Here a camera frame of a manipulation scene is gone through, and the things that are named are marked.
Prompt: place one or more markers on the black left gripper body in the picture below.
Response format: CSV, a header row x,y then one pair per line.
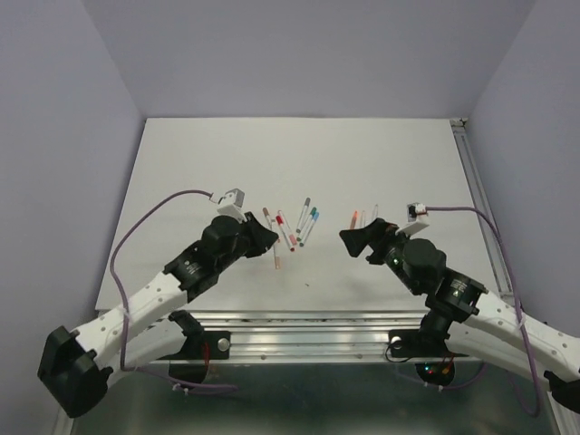
x,y
249,244

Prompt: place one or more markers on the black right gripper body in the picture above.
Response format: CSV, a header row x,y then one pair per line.
x,y
386,234

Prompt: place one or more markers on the brown cap marker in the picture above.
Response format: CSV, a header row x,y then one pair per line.
x,y
268,218

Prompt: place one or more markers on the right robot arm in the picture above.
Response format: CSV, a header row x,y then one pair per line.
x,y
464,316

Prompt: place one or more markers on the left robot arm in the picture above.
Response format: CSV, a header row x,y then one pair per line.
x,y
76,365

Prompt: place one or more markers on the red cap marker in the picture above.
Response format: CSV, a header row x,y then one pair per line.
x,y
280,219

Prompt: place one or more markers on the green cap marker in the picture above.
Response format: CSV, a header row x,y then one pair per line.
x,y
303,227

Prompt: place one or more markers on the light blue cap marker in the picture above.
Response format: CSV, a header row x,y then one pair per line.
x,y
308,228

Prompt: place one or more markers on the grey cap marker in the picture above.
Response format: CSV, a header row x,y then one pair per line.
x,y
303,215

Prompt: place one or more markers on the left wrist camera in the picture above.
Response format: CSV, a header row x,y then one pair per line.
x,y
231,203

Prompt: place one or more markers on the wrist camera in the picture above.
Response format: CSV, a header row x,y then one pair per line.
x,y
231,203
417,219

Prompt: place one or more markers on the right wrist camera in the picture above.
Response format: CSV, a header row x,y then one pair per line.
x,y
417,219

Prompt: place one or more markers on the aluminium right side rail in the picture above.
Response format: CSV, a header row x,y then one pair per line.
x,y
480,202

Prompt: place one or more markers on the aluminium front rail frame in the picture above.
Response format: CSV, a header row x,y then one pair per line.
x,y
312,373

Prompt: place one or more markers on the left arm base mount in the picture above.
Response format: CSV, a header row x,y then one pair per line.
x,y
198,345

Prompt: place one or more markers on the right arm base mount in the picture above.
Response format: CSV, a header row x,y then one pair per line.
x,y
434,362

